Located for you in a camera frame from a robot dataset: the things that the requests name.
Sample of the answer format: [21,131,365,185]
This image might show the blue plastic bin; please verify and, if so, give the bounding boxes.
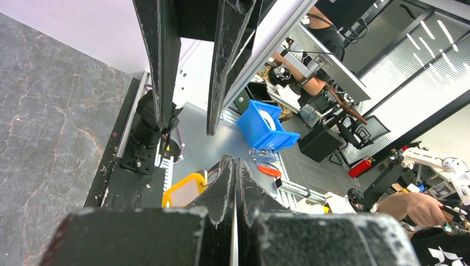
[237,100,300,151]

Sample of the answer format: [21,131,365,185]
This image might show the seated person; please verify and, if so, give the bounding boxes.
[268,14,346,97]

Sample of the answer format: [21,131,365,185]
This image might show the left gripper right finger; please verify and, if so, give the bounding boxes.
[236,160,419,265]

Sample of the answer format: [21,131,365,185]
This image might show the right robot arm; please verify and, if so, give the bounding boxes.
[121,0,264,175]

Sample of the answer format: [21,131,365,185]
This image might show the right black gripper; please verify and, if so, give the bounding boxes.
[133,0,263,136]

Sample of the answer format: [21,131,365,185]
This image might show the red fire extinguisher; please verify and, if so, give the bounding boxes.
[348,157,375,178]

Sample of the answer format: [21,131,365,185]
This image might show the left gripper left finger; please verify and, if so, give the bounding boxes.
[40,160,235,265]

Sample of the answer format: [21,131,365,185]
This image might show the key with yellow tag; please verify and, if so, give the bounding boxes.
[161,170,208,208]

